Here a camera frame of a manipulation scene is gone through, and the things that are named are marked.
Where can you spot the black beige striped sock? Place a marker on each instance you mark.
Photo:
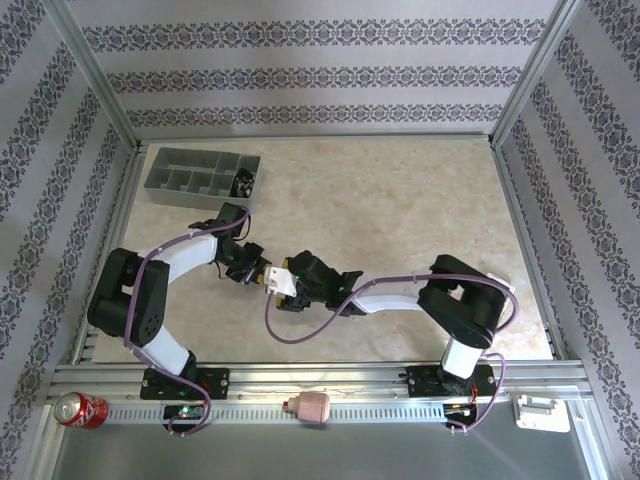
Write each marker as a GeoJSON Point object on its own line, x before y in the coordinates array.
{"type": "Point", "coordinates": [244, 182]}

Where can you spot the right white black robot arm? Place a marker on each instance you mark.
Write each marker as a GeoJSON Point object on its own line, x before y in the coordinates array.
{"type": "Point", "coordinates": [390, 302]}

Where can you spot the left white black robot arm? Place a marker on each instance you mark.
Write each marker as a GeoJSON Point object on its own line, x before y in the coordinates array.
{"type": "Point", "coordinates": [192, 257]}

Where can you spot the grey compartment tray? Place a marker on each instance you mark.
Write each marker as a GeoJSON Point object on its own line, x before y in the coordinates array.
{"type": "Point", "coordinates": [195, 197]}

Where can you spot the pink plastic bottle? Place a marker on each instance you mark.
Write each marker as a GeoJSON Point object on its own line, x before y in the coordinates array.
{"type": "Point", "coordinates": [312, 407]}

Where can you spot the grey metal panel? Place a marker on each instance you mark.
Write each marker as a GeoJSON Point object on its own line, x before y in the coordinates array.
{"type": "Point", "coordinates": [325, 455]}

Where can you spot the red soda can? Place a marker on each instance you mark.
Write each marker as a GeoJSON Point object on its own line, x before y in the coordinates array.
{"type": "Point", "coordinates": [82, 410]}

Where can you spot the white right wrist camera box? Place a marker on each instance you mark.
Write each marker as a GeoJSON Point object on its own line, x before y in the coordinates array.
{"type": "Point", "coordinates": [280, 281]}

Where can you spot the aluminium front rail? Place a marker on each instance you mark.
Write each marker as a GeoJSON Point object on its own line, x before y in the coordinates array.
{"type": "Point", "coordinates": [325, 377]}

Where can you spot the aluminium back rail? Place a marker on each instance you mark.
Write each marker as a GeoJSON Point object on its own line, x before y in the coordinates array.
{"type": "Point", "coordinates": [300, 136]}

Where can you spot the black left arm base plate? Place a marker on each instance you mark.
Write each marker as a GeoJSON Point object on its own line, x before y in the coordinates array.
{"type": "Point", "coordinates": [220, 382]}

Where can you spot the aluminium side rail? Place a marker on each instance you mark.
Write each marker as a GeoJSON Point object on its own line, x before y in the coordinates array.
{"type": "Point", "coordinates": [517, 215]}
{"type": "Point", "coordinates": [117, 215]}

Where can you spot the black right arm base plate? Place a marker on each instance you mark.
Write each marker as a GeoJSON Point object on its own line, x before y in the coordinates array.
{"type": "Point", "coordinates": [420, 382]}

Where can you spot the aluminium frame post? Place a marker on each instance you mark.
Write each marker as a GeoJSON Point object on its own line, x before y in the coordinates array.
{"type": "Point", "coordinates": [532, 75]}
{"type": "Point", "coordinates": [104, 82]}

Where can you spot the white plastic bracket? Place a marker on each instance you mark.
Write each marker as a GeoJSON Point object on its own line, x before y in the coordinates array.
{"type": "Point", "coordinates": [537, 410]}

